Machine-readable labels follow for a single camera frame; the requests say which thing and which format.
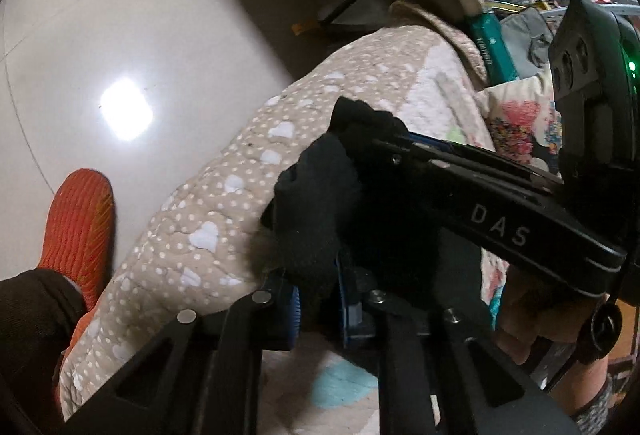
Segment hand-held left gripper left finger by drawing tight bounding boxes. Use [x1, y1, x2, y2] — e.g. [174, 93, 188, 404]
[62, 276, 302, 435]

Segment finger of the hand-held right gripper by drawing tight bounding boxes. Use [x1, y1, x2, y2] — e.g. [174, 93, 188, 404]
[372, 130, 567, 190]
[360, 146, 506, 236]

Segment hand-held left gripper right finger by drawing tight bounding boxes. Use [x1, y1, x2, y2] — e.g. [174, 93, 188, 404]
[334, 249, 583, 435]

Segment person's right hand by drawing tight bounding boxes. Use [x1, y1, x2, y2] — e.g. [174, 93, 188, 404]
[492, 265, 603, 368]

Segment grey bag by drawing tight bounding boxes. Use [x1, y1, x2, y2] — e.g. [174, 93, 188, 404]
[499, 7, 557, 80]

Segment colourful printed bedsheet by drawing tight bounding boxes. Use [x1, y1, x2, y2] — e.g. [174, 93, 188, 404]
[260, 74, 568, 421]

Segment green box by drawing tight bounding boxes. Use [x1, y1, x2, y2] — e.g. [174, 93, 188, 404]
[464, 10, 520, 84]

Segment beige heart print quilt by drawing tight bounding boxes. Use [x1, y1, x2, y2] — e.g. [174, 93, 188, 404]
[59, 1, 506, 423]

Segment black metal stand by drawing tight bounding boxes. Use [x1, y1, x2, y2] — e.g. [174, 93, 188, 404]
[316, 0, 398, 28]

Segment orange knitted slipper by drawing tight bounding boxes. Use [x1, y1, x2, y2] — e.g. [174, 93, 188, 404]
[37, 168, 116, 312]

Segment person's dark trouser leg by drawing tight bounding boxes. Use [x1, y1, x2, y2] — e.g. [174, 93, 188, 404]
[0, 267, 90, 435]

